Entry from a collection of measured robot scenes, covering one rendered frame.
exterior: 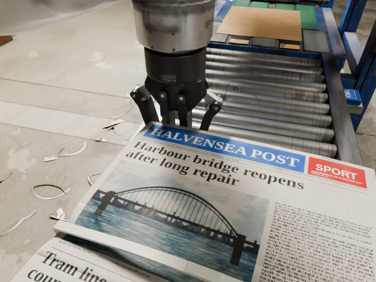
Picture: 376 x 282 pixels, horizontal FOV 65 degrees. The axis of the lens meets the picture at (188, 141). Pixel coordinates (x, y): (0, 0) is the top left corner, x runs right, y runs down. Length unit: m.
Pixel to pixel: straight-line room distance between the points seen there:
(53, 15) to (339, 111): 0.84
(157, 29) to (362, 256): 0.28
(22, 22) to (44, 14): 0.01
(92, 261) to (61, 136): 1.96
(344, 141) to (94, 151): 1.55
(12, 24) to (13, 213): 1.67
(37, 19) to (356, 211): 0.30
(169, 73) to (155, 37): 0.04
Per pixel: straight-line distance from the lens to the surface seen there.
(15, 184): 1.97
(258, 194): 0.31
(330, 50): 1.37
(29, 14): 0.18
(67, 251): 0.29
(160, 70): 0.35
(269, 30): 1.49
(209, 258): 0.27
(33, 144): 2.23
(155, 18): 0.32
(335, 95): 1.02
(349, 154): 0.79
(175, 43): 0.32
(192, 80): 0.35
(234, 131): 0.77
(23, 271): 0.29
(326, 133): 0.84
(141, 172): 0.33
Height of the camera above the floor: 1.26
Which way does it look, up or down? 39 degrees down
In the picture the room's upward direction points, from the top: straight up
